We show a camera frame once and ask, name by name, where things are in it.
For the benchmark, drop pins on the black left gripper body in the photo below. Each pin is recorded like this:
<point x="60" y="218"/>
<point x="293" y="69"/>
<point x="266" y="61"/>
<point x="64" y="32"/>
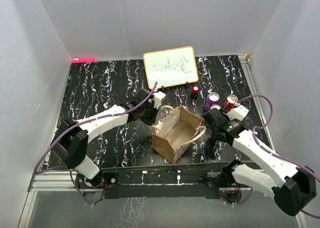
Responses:
<point x="148" y="114"/>

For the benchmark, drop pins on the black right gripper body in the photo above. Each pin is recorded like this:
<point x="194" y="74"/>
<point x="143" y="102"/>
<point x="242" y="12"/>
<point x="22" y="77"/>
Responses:
<point x="224" y="114"/>

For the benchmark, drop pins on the red cola can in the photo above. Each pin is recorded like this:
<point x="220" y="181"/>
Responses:
<point x="229" y="103"/>

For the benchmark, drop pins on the purple soda can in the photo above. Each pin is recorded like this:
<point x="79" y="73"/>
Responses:
<point x="215" y="106"/>
<point x="211" y="99"/>

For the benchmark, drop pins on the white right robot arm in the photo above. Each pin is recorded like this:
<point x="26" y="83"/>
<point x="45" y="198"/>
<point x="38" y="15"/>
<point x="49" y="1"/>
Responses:
<point x="290" y="186"/>

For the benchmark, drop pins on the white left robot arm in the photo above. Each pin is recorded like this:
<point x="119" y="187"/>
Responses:
<point x="75" y="140"/>

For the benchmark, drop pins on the red capped black bottle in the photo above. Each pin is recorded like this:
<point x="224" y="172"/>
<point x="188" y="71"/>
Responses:
<point x="194" y="92"/>

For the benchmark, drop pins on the yellow framed whiteboard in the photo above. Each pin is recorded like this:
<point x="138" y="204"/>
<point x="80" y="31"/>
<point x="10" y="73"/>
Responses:
<point x="171" y="67"/>

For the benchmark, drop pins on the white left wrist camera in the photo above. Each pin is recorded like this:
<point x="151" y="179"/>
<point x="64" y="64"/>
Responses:
<point x="159" y="97"/>

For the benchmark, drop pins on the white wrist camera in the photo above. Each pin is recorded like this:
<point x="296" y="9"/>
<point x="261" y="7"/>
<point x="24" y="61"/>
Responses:
<point x="238" y="113"/>
<point x="159" y="97"/>

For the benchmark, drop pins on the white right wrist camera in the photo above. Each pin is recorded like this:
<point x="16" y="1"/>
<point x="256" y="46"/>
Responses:
<point x="238" y="113"/>

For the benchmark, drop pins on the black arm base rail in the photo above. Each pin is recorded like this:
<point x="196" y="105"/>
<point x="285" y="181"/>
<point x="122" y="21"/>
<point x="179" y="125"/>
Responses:
<point x="169" y="181"/>

